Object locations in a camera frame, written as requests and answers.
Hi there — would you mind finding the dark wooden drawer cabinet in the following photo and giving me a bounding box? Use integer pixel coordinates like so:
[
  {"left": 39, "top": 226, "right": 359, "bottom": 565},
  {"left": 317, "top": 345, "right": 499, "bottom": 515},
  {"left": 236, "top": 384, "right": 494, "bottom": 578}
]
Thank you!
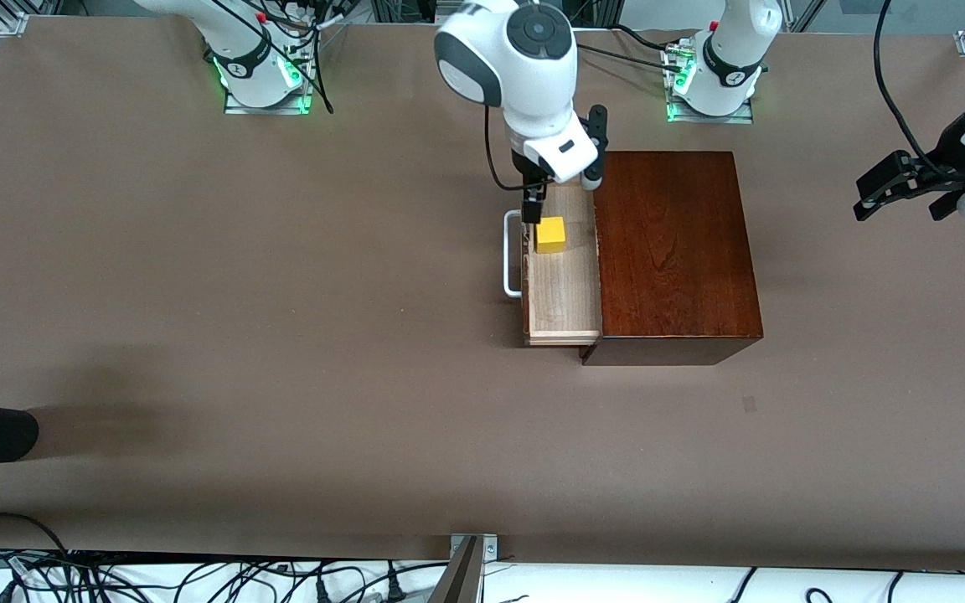
[{"left": 581, "top": 151, "right": 765, "bottom": 367}]

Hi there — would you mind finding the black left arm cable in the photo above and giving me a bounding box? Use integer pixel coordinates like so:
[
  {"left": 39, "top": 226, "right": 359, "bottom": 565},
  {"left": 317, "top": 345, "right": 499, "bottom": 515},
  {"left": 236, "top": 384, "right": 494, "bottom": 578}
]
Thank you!
[{"left": 871, "top": 0, "right": 941, "bottom": 178}]

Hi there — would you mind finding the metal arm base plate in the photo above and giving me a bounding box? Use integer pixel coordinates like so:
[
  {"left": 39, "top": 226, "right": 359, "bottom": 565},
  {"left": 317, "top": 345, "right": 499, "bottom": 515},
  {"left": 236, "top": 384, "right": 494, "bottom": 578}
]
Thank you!
[
  {"left": 223, "top": 32, "right": 320, "bottom": 116},
  {"left": 663, "top": 44, "right": 756, "bottom": 126}
]

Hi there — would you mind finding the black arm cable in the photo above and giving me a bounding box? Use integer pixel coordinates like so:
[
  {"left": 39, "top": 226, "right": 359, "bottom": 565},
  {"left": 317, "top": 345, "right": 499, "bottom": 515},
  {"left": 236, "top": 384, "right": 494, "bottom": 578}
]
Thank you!
[
  {"left": 263, "top": 0, "right": 528, "bottom": 193},
  {"left": 871, "top": 0, "right": 941, "bottom": 178}
]

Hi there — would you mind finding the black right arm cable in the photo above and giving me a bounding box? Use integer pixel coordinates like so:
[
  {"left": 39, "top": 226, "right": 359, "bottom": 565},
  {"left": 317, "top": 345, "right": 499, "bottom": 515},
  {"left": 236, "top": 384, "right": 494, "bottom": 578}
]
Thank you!
[{"left": 263, "top": 0, "right": 528, "bottom": 193}]

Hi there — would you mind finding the small metal bracket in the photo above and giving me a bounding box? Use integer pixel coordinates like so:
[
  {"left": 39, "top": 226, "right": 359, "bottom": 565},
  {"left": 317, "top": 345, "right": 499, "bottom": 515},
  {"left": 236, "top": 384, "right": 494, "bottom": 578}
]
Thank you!
[{"left": 449, "top": 533, "right": 500, "bottom": 564}]

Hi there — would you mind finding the wooden drawer with white handle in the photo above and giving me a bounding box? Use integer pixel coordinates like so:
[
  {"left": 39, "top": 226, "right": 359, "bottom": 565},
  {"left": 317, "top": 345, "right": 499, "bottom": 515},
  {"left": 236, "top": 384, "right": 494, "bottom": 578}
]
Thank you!
[{"left": 503, "top": 183, "right": 603, "bottom": 347}]

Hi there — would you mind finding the dark camera post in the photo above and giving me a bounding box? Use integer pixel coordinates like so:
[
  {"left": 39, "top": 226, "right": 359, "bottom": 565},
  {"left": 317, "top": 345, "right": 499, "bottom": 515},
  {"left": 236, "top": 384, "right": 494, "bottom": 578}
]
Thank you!
[{"left": 426, "top": 536, "right": 485, "bottom": 603}]

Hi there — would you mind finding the yellow block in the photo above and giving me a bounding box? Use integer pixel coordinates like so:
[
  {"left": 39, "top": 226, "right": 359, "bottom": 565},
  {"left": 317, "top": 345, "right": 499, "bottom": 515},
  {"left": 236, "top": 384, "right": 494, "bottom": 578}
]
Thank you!
[{"left": 534, "top": 216, "right": 568, "bottom": 255}]

